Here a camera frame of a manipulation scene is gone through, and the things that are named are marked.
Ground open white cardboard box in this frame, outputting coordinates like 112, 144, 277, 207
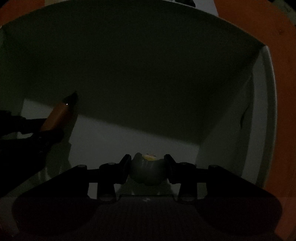
1, 1, 276, 184

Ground white box lid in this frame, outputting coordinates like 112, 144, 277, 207
170, 0, 219, 16

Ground red tablecloth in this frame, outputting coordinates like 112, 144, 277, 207
1, 1, 295, 240

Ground dark green toy figure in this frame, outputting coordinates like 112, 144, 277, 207
115, 153, 177, 201

